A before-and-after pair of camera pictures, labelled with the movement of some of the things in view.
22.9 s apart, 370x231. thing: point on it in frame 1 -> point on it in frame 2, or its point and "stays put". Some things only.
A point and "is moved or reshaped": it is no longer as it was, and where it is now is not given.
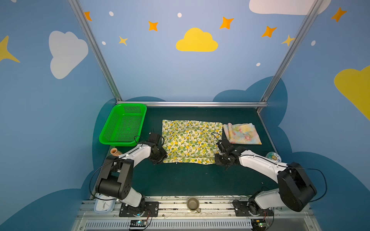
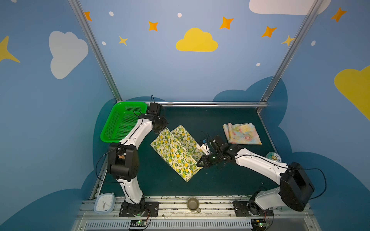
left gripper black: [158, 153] -> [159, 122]
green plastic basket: [124, 126] stays put
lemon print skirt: [191, 142] is moved or reshaped
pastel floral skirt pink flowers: [243, 133] stays put
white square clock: [104, 206] stays put
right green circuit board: [258, 224] stays put
